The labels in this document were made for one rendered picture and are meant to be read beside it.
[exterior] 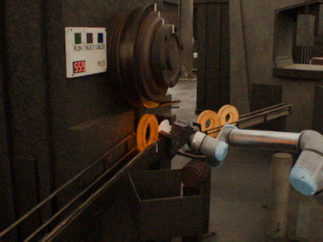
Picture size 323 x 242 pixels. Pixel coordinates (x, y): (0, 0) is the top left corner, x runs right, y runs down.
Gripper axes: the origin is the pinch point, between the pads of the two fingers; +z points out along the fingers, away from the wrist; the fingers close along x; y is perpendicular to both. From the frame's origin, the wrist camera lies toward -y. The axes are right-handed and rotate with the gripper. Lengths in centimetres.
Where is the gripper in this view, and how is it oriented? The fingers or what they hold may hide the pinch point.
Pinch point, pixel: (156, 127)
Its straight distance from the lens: 197.1
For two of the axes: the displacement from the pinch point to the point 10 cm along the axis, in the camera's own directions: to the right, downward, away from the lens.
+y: 2.9, -9.0, -3.3
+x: -3.7, 2.1, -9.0
